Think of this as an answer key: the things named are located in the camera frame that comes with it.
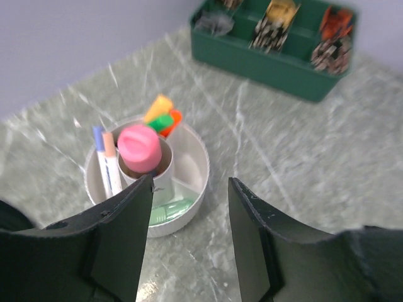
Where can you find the peach cap white marker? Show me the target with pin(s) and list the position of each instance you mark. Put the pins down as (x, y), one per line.
(112, 163)

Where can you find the mint green correction tape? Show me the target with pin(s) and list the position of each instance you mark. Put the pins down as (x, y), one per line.
(168, 212)

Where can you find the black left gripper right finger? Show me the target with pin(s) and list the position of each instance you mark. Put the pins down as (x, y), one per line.
(281, 259)

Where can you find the orange navy rolled tie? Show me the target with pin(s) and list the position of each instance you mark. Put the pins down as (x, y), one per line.
(336, 23)

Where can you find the dark patterned rolled tie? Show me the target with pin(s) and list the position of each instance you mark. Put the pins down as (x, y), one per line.
(332, 56)

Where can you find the orange pastel highlighter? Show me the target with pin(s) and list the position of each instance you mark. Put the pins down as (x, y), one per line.
(162, 105)

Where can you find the blue cap white marker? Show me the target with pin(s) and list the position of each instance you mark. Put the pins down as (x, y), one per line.
(100, 150)

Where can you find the green black highlighter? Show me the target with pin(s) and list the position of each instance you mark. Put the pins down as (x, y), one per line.
(160, 123)

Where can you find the black white rolled tie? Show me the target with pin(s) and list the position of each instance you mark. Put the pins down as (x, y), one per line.
(269, 35)

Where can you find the white round desk organizer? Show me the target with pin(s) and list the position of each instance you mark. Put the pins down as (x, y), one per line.
(186, 176)

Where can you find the green compartment tray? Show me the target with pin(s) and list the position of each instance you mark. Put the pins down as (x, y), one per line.
(289, 70)

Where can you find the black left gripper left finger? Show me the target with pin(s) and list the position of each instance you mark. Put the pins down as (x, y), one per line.
(95, 255)

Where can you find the yellow rolled tie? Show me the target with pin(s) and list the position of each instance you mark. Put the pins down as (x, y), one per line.
(285, 10)

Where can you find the grey rolled sock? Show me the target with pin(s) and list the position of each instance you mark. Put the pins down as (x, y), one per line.
(215, 23)

